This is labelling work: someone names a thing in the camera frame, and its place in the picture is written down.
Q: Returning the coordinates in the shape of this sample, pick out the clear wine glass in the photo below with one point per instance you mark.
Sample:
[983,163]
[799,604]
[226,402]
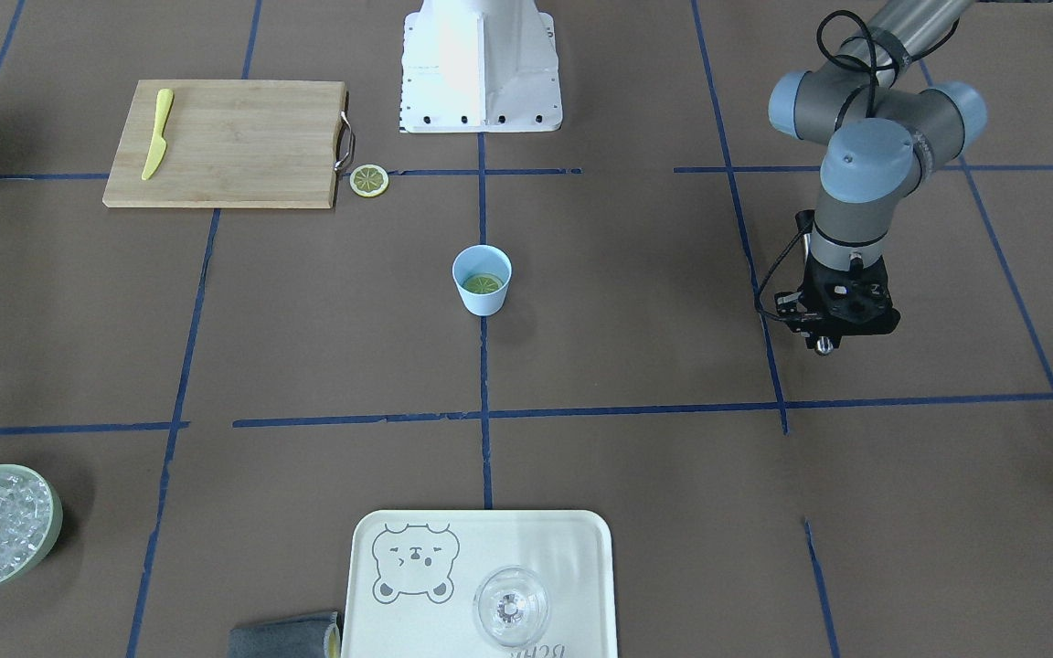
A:
[511,608]

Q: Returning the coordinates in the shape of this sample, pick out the bamboo cutting board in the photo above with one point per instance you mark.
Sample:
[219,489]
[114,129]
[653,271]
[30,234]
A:
[251,144]

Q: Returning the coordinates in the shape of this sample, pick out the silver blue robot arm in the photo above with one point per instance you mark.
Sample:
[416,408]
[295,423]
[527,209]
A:
[880,144]

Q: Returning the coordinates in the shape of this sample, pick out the yellow plastic knife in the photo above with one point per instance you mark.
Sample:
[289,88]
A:
[158,142]

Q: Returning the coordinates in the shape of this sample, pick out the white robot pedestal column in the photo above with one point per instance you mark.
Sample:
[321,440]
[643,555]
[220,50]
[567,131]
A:
[480,67]

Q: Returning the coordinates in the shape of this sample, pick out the cream bear tray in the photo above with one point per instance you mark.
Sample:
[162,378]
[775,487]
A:
[413,575]

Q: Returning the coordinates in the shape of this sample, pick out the light blue cup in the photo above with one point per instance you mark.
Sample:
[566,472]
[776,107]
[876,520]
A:
[482,259]

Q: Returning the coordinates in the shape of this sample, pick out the lemon slice on table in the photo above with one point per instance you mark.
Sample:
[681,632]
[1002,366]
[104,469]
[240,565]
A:
[369,180]

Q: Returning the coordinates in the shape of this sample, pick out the metal muddler black tip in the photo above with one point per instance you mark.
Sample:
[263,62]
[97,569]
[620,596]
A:
[824,345]

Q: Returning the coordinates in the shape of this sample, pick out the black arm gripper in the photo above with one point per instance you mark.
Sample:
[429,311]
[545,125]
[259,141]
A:
[792,302]

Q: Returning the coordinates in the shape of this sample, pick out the yellow lemon slices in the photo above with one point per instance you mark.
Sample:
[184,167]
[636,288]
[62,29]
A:
[483,284]

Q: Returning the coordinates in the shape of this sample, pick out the dark grey folded cloth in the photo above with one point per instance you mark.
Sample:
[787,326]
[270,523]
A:
[315,635]

